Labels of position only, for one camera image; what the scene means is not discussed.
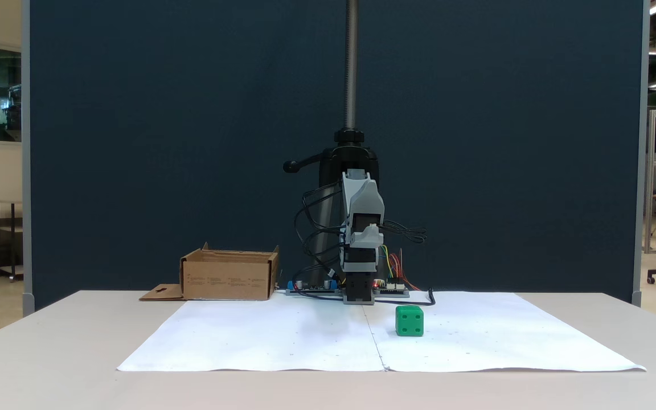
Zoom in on black arm wire bundle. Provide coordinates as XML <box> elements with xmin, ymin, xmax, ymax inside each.
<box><xmin>293</xmin><ymin>185</ymin><xmax>345</xmax><ymax>281</ymax></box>

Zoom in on green die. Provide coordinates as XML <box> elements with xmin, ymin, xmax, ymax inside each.
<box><xmin>395</xmin><ymin>305</ymin><xmax>425</xmax><ymax>337</ymax></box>

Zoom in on dark wheeled cart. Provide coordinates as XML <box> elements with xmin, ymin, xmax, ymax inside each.
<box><xmin>0</xmin><ymin>199</ymin><xmax>24</xmax><ymax>282</ymax></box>

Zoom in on circuit board with blue terminals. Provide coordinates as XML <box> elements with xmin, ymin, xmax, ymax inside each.
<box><xmin>285</xmin><ymin>278</ymin><xmax>343</xmax><ymax>297</ymax></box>

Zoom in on coloured jumper wires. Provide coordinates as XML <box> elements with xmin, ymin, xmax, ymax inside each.
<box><xmin>380</xmin><ymin>244</ymin><xmax>421</xmax><ymax>292</ymax></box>

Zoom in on brown cardboard box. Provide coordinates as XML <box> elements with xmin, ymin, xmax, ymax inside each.
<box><xmin>139</xmin><ymin>242</ymin><xmax>280</xmax><ymax>302</ymax></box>

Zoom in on wall window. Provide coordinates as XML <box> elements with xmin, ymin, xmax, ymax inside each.
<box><xmin>0</xmin><ymin>40</ymin><xmax>23</xmax><ymax>148</ymax></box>

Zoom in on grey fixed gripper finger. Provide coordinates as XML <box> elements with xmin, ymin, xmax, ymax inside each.
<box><xmin>346</xmin><ymin>224</ymin><xmax>383</xmax><ymax>249</ymax></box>

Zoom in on dark blue partition panel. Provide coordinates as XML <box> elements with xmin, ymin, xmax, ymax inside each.
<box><xmin>22</xmin><ymin>0</ymin><xmax>650</xmax><ymax>317</ymax></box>

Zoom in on black gripper motor wire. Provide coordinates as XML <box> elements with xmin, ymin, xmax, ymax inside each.
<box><xmin>382</xmin><ymin>220</ymin><xmax>427</xmax><ymax>245</ymax></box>

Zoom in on black tripod with metal pole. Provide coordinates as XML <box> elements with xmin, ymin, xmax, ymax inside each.
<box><xmin>282</xmin><ymin>0</ymin><xmax>380</xmax><ymax>280</ymax></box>

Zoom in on white paper sheet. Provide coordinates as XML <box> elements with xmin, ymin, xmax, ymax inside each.
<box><xmin>116</xmin><ymin>292</ymin><xmax>386</xmax><ymax>373</ymax></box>
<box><xmin>362</xmin><ymin>292</ymin><xmax>647</xmax><ymax>374</ymax></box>

